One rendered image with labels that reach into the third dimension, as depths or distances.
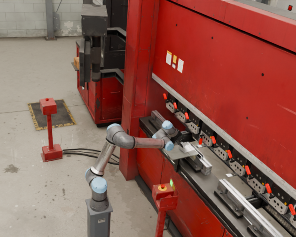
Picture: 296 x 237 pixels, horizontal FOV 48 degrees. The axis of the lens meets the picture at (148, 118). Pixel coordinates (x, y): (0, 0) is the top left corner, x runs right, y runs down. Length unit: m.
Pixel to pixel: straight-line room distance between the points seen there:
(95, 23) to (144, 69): 0.66
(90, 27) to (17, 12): 6.00
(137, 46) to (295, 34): 1.70
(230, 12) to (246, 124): 0.77
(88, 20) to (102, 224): 1.82
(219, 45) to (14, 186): 2.80
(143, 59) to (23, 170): 2.05
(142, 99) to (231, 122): 1.34
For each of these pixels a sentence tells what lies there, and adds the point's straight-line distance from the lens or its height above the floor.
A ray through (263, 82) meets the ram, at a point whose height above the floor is 1.91.
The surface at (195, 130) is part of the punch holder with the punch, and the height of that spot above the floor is 1.21.
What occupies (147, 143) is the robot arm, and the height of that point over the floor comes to 1.30.
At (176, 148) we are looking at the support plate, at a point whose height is 1.00.
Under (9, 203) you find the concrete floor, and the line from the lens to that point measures 3.97.
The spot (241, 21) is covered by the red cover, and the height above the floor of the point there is 2.21.
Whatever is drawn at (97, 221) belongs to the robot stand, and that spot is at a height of 0.69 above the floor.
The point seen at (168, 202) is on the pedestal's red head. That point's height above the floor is 0.75.
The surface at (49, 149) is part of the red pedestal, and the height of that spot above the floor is 0.13.
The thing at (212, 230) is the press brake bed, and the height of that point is 0.62.
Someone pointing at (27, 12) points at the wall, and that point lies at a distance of 9.20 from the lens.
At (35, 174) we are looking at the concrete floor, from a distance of 4.29.
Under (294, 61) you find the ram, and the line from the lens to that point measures 2.06.
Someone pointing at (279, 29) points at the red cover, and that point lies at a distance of 2.10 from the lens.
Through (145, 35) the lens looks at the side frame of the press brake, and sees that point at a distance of 3.31.
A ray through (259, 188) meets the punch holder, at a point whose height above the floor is 1.21.
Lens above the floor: 2.67
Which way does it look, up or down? 29 degrees down
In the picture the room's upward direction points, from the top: 6 degrees clockwise
